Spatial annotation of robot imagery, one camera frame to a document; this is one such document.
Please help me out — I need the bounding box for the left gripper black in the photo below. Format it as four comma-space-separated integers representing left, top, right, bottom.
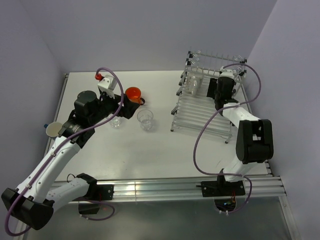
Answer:
88, 89, 139, 125

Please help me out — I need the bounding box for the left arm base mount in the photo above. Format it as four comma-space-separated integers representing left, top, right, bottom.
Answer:
75, 184, 114, 216

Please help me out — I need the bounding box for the clear glass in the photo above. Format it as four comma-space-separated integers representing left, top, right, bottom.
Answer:
109, 117, 122, 128
137, 109, 154, 131

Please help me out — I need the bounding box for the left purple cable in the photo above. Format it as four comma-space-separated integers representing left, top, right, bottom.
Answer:
4, 66, 125, 237

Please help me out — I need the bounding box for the purple cable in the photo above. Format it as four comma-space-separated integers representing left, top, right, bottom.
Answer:
4, 66, 125, 237
193, 63, 263, 214

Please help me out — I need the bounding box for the metal wire dish rack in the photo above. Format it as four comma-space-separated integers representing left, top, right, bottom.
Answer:
170, 50, 247, 133

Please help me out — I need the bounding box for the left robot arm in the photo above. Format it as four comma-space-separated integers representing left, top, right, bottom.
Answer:
1, 90, 140, 230

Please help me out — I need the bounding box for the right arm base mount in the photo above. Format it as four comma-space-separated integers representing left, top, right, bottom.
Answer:
196, 175, 246, 212

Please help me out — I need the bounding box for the dark blue cup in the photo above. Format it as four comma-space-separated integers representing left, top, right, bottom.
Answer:
44, 121, 63, 138

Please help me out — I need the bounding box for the patterned white mug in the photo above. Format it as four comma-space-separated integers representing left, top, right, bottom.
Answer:
186, 74, 203, 96

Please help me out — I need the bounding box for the clear glass left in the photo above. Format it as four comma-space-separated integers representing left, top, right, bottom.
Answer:
109, 117, 122, 128

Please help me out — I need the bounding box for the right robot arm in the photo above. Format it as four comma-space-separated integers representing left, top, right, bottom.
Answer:
206, 76, 274, 195

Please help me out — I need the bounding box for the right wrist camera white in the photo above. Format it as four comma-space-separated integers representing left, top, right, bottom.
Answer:
219, 66, 234, 79

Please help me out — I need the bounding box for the aluminium mounting rail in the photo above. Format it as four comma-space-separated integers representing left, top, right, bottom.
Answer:
97, 175, 287, 203

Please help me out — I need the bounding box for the clear glass right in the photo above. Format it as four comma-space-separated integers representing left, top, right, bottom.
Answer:
137, 109, 154, 131

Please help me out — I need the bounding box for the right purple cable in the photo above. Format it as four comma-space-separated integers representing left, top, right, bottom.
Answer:
193, 63, 263, 214

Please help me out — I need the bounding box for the orange plastic mug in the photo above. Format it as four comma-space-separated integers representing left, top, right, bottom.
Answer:
125, 86, 146, 105

